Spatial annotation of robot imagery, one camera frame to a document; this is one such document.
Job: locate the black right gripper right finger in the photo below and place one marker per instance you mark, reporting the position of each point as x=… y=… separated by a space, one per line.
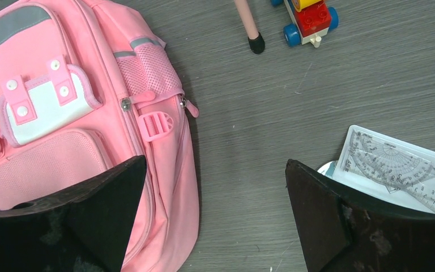
x=343 y=229

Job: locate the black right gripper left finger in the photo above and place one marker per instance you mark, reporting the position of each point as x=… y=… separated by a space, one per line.
x=85 y=227

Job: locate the light blue round object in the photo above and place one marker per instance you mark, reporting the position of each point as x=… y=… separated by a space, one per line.
x=328 y=169

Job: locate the clear geometry ruler set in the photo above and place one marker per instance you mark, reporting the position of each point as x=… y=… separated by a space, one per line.
x=386 y=168

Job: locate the pink student backpack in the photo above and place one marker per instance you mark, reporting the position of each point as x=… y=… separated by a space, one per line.
x=84 y=86

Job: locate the pink tripod stand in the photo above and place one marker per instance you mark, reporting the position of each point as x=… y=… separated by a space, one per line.
x=255 y=39

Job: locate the colourful toy block train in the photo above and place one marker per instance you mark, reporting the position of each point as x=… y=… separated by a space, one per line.
x=311 y=21

